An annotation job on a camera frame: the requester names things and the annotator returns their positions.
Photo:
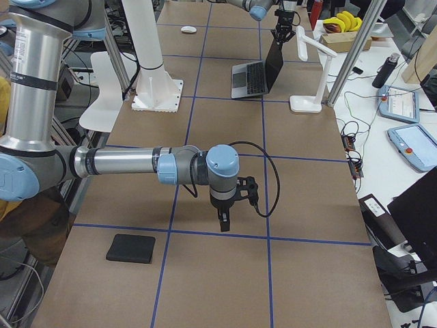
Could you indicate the white chair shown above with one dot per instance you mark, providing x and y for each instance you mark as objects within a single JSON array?
[{"x": 102, "y": 113}]

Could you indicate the blue teach pendant far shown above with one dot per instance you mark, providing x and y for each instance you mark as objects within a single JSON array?
[{"x": 398, "y": 104}]

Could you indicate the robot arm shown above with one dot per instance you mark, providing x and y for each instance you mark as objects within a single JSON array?
[
  {"x": 258, "y": 9},
  {"x": 37, "y": 153}
]

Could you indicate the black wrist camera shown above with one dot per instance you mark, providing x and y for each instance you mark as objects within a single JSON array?
[{"x": 247, "y": 189}]

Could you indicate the white computer mouse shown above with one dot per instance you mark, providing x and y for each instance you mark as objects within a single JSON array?
[{"x": 188, "y": 29}]

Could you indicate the black monitor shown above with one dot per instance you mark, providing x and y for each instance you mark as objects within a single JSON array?
[{"x": 414, "y": 212}]

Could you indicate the aluminium frame post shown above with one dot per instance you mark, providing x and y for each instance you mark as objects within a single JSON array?
[{"x": 370, "y": 18}]

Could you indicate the blue teach pendant near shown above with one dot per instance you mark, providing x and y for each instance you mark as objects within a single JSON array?
[{"x": 416, "y": 145}]

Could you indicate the black water bottle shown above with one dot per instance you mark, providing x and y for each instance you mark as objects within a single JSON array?
[{"x": 386, "y": 70}]

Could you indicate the yellow banana toy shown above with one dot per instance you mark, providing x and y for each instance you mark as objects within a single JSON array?
[{"x": 343, "y": 22}]

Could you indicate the grey laptop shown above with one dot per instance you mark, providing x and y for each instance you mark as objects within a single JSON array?
[{"x": 257, "y": 78}]

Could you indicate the blue teach pendant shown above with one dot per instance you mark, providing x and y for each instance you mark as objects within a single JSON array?
[
  {"x": 416, "y": 145},
  {"x": 398, "y": 104}
]

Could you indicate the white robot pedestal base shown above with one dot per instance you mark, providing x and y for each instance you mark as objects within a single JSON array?
[{"x": 155, "y": 89}]

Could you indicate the black mouse pad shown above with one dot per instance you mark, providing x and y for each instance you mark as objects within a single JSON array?
[{"x": 131, "y": 248}]

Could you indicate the cardboard box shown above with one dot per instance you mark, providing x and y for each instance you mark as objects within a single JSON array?
[{"x": 338, "y": 42}]

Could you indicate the black usb hub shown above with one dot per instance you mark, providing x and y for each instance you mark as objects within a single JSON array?
[{"x": 354, "y": 158}]

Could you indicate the white desk lamp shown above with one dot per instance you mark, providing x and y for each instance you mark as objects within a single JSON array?
[{"x": 300, "y": 103}]

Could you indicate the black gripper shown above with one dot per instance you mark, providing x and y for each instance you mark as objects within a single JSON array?
[
  {"x": 283, "y": 18},
  {"x": 220, "y": 204}
]

